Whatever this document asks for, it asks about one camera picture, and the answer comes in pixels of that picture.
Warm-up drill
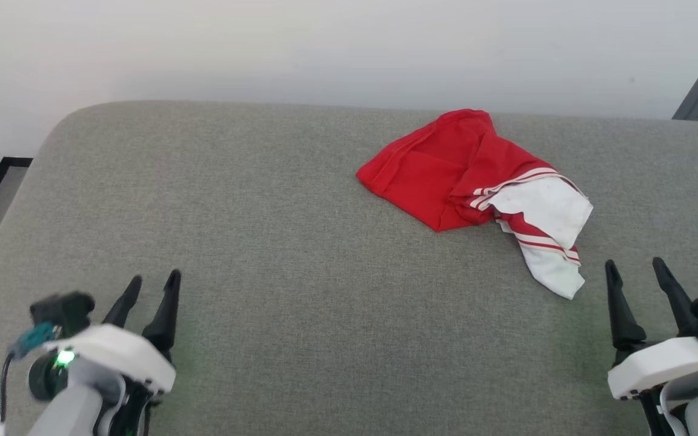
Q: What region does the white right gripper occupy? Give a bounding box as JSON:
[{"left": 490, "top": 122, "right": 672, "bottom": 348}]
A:
[{"left": 605, "top": 257, "right": 698, "bottom": 436}]

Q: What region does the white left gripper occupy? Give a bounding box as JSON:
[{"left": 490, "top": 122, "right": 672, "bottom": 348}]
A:
[{"left": 43, "top": 269, "right": 182, "bottom": 436}]

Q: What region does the red and white garment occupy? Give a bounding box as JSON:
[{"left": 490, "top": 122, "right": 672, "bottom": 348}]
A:
[{"left": 356, "top": 109, "right": 594, "bottom": 301}]

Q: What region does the grey fabric sofa cushion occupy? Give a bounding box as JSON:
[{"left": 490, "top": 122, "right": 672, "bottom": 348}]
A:
[{"left": 0, "top": 100, "right": 698, "bottom": 436}]

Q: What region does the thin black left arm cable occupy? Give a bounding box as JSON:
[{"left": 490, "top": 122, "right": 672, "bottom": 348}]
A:
[{"left": 0, "top": 353, "right": 16, "bottom": 424}]

